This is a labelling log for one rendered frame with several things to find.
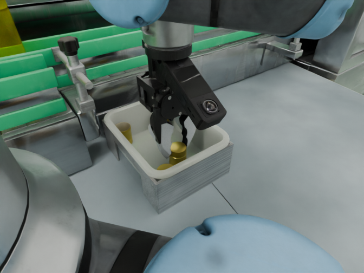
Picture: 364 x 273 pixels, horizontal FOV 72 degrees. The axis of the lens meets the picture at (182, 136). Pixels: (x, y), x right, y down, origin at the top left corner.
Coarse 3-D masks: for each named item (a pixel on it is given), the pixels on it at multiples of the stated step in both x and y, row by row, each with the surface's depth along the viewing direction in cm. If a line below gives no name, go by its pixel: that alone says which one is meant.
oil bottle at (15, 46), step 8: (0, 0) 40; (0, 8) 41; (8, 8) 42; (0, 16) 41; (8, 16) 42; (0, 24) 42; (8, 24) 42; (0, 32) 42; (8, 32) 43; (16, 32) 44; (0, 40) 43; (8, 40) 43; (16, 40) 44; (0, 48) 43; (8, 48) 44; (16, 48) 45; (0, 56) 44
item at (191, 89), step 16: (176, 64) 37; (192, 64) 38; (176, 80) 35; (192, 80) 36; (176, 96) 37; (192, 96) 35; (208, 96) 35; (192, 112) 34; (208, 112) 34; (224, 112) 35
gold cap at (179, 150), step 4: (172, 144) 48; (176, 144) 48; (180, 144) 48; (184, 144) 49; (172, 148) 48; (176, 148) 48; (180, 148) 48; (184, 148) 48; (172, 152) 47; (176, 152) 47; (180, 152) 47; (184, 152) 47; (172, 156) 48; (176, 156) 47; (180, 156) 47; (184, 156) 48; (172, 160) 48; (176, 160) 48; (180, 160) 48; (172, 164) 49
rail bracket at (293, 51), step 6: (270, 42) 81; (276, 42) 81; (294, 42) 75; (270, 48) 81; (276, 48) 79; (282, 48) 77; (288, 48) 77; (294, 48) 75; (300, 48) 76; (264, 54) 83; (270, 54) 85; (282, 54) 78; (288, 54) 76; (294, 54) 75; (300, 54) 76; (264, 60) 85; (270, 60) 87
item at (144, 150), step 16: (112, 112) 52; (128, 112) 54; (144, 112) 57; (112, 128) 48; (144, 128) 59; (176, 128) 60; (208, 128) 50; (128, 144) 44; (144, 144) 55; (192, 144) 55; (208, 144) 51; (224, 144) 44; (144, 160) 41; (160, 160) 51; (192, 160) 41; (160, 176) 39
